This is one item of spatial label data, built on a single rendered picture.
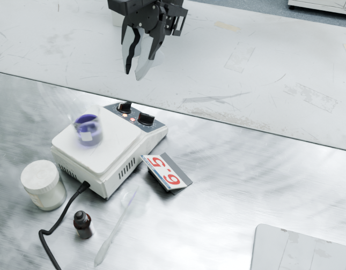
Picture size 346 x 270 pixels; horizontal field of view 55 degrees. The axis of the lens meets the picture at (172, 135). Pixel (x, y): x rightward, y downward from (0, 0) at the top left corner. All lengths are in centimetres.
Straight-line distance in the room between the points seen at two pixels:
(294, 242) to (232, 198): 13
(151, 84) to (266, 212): 40
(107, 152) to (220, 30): 57
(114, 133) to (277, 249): 35
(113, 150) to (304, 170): 38
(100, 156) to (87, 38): 48
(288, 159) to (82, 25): 68
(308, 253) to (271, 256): 6
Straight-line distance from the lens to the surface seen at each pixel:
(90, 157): 59
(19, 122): 80
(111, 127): 62
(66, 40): 100
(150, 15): 63
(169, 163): 67
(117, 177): 61
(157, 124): 69
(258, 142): 73
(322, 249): 64
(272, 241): 62
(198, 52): 93
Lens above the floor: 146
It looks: 51 degrees down
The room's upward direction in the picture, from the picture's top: 2 degrees clockwise
